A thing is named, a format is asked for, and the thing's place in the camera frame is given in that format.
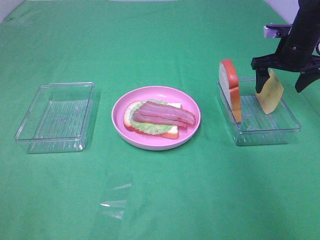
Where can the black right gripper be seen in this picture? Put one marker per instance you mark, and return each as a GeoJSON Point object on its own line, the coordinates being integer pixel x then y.
{"type": "Point", "coordinates": [294, 53]}

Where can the yellow cheese slice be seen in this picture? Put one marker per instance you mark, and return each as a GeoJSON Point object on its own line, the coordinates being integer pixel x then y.
{"type": "Point", "coordinates": [271, 93]}

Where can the toast bread slice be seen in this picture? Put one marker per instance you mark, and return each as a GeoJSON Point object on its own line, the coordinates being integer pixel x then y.
{"type": "Point", "coordinates": [229, 83]}
{"type": "Point", "coordinates": [172, 133]}

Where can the pink curved bacon slice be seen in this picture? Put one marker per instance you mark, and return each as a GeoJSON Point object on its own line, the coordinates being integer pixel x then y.
{"type": "Point", "coordinates": [153, 109]}

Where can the green lettuce leaf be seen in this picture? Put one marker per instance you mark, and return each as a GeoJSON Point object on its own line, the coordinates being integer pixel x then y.
{"type": "Point", "coordinates": [152, 127]}

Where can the red bacon strip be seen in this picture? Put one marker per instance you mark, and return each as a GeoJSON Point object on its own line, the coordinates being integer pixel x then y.
{"type": "Point", "coordinates": [157, 120]}

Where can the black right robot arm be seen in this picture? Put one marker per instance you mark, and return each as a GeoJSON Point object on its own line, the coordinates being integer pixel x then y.
{"type": "Point", "coordinates": [308, 7]}

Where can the clear right plastic tray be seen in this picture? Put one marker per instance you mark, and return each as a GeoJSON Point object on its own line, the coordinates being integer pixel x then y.
{"type": "Point", "coordinates": [258, 128]}

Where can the clear plastic tray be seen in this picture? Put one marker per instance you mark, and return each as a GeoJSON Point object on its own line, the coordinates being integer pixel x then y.
{"type": "Point", "coordinates": [258, 128]}
{"type": "Point", "coordinates": [61, 118]}

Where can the pink round plate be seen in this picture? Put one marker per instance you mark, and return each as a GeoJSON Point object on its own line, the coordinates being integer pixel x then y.
{"type": "Point", "coordinates": [151, 142]}

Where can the clear tape patch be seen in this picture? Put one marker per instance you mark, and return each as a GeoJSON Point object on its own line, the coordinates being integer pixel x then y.
{"type": "Point", "coordinates": [115, 196]}

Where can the clear left plastic tray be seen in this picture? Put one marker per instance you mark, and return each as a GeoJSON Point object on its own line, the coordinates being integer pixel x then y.
{"type": "Point", "coordinates": [61, 118]}

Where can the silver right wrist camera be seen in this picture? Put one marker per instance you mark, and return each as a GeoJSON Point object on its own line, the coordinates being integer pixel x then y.
{"type": "Point", "coordinates": [273, 30]}

